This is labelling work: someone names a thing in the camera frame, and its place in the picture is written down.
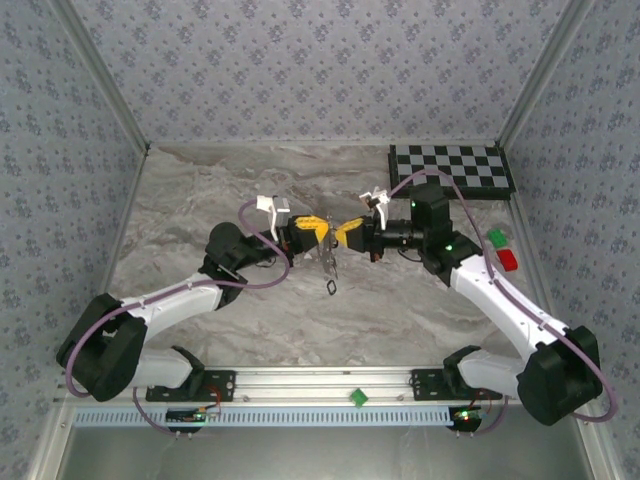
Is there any black grey checkerboard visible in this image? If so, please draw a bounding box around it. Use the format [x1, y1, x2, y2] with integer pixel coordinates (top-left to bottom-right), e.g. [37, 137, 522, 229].
[388, 144, 517, 201]

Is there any small circuit board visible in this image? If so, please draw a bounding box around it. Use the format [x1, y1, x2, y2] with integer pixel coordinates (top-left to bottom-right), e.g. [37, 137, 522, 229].
[165, 407, 209, 427]
[448, 405, 485, 432]

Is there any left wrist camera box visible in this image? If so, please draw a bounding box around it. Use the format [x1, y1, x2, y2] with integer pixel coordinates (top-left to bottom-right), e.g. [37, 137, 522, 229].
[254, 194, 292, 241]

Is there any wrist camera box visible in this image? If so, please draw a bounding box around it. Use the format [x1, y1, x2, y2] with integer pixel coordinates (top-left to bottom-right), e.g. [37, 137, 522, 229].
[254, 194, 292, 241]
[358, 187, 391, 231]

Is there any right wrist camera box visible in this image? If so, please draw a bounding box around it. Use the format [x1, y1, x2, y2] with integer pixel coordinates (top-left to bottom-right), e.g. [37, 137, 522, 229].
[358, 187, 391, 231]

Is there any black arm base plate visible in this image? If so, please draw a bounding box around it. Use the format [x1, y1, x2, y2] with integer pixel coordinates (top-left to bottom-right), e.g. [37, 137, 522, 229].
[409, 368, 504, 401]
[144, 368, 237, 404]

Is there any aluminium mounting rail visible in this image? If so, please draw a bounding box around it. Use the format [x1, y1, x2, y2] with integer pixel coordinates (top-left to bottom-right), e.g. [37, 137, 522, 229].
[54, 366, 599, 405]

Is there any aluminium frame post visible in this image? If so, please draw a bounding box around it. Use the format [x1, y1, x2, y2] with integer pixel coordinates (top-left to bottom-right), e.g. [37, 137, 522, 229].
[49, 0, 152, 154]
[498, 0, 597, 147]

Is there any white slotted cable duct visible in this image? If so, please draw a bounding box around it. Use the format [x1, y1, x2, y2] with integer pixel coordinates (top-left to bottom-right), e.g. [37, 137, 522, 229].
[73, 405, 457, 428]

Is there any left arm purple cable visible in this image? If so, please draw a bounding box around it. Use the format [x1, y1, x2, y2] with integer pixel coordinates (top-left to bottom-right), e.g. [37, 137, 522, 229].
[64, 199, 292, 439]

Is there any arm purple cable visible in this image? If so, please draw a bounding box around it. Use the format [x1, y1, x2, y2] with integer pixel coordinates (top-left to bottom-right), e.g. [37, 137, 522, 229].
[386, 169, 620, 439]
[64, 199, 292, 439]

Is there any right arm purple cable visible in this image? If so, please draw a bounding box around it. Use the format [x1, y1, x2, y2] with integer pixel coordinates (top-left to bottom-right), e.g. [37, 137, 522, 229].
[386, 169, 620, 439]

